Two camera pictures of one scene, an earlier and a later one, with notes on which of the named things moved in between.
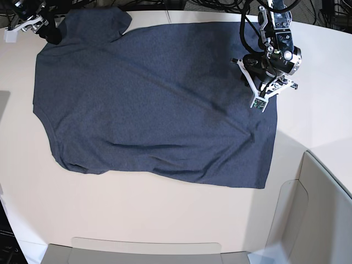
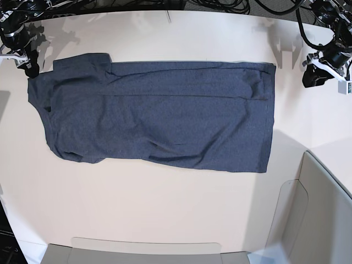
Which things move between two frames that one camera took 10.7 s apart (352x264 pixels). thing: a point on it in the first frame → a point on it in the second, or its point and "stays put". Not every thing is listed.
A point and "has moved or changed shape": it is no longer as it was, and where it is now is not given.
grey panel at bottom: [104, 251] stays put
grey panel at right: [313, 224] stays put
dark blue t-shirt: [171, 100] has moved or changed shape
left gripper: [48, 30] → [15, 36]
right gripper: [276, 85] → [336, 53]
